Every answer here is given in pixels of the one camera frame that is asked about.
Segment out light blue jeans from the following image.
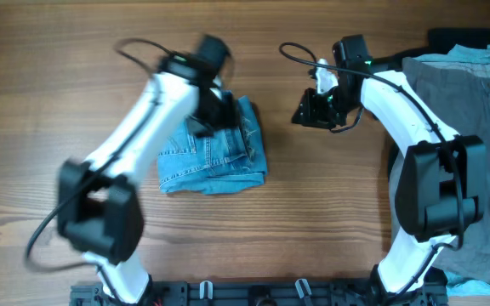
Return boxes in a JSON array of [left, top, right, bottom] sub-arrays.
[[157, 96, 268, 195]]

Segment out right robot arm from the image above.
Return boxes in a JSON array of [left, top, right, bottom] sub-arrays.
[[286, 35, 487, 304]]

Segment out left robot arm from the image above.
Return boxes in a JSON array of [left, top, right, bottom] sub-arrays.
[[57, 35, 239, 305]]

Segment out black garment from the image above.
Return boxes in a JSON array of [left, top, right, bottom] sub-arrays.
[[372, 28, 490, 71]]

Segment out grey shorts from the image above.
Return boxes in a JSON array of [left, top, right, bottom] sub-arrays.
[[387, 57, 490, 286]]

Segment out light blue shirt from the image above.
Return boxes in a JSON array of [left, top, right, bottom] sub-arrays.
[[414, 44, 490, 67]]

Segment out right black cable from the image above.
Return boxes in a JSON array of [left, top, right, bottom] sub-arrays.
[[278, 41, 467, 294]]

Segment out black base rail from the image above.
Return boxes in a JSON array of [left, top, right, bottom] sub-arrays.
[[69, 279, 449, 306]]

